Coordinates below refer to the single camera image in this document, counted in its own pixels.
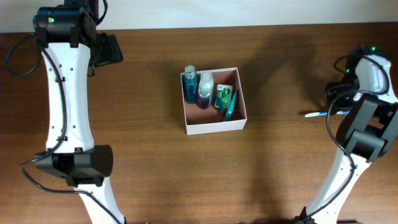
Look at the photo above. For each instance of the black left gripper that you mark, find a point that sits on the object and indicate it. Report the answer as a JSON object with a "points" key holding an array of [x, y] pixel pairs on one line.
{"points": [[111, 50]]}

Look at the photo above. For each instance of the blue and white toothbrush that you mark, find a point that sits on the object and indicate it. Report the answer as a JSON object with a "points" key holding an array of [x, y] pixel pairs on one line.
{"points": [[315, 114]]}

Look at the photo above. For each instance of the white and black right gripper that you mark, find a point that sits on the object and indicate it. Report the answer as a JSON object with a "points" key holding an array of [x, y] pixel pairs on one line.
{"points": [[334, 103]]}

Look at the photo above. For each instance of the green soap bar box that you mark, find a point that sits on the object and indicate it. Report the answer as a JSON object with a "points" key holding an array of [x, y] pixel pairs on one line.
{"points": [[224, 93]]}

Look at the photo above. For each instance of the blue mouthwash bottle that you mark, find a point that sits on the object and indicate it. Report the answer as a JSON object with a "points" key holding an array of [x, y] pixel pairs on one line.
{"points": [[190, 81]]}

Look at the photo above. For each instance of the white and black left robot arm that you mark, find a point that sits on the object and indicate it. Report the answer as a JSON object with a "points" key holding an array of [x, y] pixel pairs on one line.
{"points": [[70, 45]]}

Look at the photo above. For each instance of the clear purple soap bottle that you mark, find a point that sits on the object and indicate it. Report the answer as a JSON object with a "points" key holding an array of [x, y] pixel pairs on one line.
{"points": [[205, 90]]}

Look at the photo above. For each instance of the blue disposable razor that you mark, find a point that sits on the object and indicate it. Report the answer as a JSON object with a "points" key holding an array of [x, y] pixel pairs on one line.
{"points": [[219, 102]]}

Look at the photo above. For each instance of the white cardboard box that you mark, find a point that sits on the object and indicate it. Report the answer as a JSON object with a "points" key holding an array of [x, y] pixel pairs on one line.
{"points": [[210, 120]]}

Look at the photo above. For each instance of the green toothpaste tube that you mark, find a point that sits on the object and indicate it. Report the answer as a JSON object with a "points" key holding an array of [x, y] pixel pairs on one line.
{"points": [[229, 111]]}

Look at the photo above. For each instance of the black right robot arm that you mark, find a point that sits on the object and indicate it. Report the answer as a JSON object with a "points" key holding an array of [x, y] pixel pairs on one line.
{"points": [[361, 119]]}

